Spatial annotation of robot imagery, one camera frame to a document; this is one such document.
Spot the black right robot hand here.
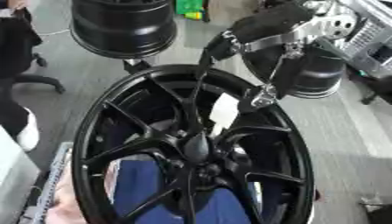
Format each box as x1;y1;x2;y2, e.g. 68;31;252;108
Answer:
196;1;319;113

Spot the black wheel rim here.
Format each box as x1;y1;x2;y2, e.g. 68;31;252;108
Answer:
243;43;348;100
67;0;179;60

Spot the black wheel stand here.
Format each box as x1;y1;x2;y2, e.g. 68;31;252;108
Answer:
121;58;153;75

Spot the large black spoked wheel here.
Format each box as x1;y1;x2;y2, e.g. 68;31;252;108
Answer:
70;64;318;224

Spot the green and yellow object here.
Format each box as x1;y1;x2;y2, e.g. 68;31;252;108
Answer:
174;0;212;23

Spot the black stand base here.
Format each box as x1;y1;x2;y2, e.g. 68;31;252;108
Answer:
346;66;392;107

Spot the person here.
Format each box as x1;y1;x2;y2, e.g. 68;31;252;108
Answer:
0;0;43;152

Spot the silver metal rail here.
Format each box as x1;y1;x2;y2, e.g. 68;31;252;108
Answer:
19;141;74;224

